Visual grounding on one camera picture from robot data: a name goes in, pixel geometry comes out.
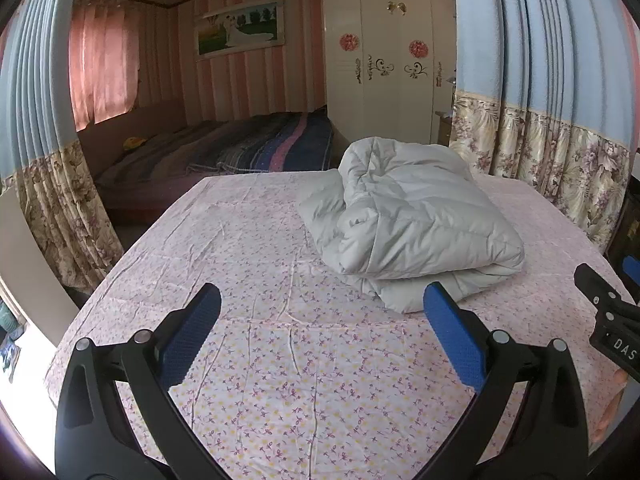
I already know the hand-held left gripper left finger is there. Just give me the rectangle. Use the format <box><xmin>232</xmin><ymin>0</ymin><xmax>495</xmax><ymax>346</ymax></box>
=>
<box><xmin>54</xmin><ymin>282</ymin><xmax>237</xmax><ymax>480</ymax></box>

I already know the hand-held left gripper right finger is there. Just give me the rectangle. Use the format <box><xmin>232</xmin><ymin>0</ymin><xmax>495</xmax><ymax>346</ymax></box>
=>
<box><xmin>422</xmin><ymin>281</ymin><xmax>592</xmax><ymax>480</ymax></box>

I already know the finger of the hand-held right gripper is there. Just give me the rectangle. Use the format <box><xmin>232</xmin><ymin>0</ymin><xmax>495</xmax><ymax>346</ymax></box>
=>
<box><xmin>573</xmin><ymin>262</ymin><xmax>640</xmax><ymax>332</ymax></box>

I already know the grey down coat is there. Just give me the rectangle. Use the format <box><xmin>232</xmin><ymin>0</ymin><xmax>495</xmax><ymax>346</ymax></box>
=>
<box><xmin>296</xmin><ymin>136</ymin><xmax>526</xmax><ymax>315</ymax></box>

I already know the person's right hand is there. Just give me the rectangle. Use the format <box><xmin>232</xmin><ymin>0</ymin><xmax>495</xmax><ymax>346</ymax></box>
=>
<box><xmin>592</xmin><ymin>369</ymin><xmax>628</xmax><ymax>448</ymax></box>

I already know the dark cabinet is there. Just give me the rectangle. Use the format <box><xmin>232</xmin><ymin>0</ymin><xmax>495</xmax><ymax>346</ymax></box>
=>
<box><xmin>606</xmin><ymin>174</ymin><xmax>640</xmax><ymax>303</ymax></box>

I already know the bed with floral sheet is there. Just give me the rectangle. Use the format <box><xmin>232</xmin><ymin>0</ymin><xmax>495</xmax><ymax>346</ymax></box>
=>
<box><xmin>44</xmin><ymin>170</ymin><xmax>632</xmax><ymax>480</ymax></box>

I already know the bed with dark striped blanket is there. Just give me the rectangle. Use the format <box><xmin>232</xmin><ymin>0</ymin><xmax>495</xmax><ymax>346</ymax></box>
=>
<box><xmin>80</xmin><ymin>105</ymin><xmax>336</xmax><ymax>227</ymax></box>

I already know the wooden nightstand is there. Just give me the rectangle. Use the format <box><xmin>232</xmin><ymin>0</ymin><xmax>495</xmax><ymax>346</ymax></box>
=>
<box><xmin>434</xmin><ymin>110</ymin><xmax>456</xmax><ymax>147</ymax></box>

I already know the blue floral curtain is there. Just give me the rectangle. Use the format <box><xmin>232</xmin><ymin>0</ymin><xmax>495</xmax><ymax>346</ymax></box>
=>
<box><xmin>448</xmin><ymin>0</ymin><xmax>640</xmax><ymax>254</ymax></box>
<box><xmin>0</xmin><ymin>0</ymin><xmax>126</xmax><ymax>292</ymax></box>

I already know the white decorated wardrobe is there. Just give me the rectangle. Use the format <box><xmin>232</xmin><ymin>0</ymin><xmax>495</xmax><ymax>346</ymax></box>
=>
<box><xmin>321</xmin><ymin>0</ymin><xmax>458</xmax><ymax>147</ymax></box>

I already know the pink window curtain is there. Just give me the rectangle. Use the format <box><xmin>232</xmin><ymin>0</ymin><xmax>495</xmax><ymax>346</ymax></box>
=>
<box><xmin>67</xmin><ymin>2</ymin><xmax>142</xmax><ymax>133</ymax></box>

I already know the framed wall picture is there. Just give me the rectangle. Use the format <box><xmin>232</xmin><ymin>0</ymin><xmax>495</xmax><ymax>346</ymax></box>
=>
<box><xmin>194</xmin><ymin>0</ymin><xmax>287</xmax><ymax>62</ymax></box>

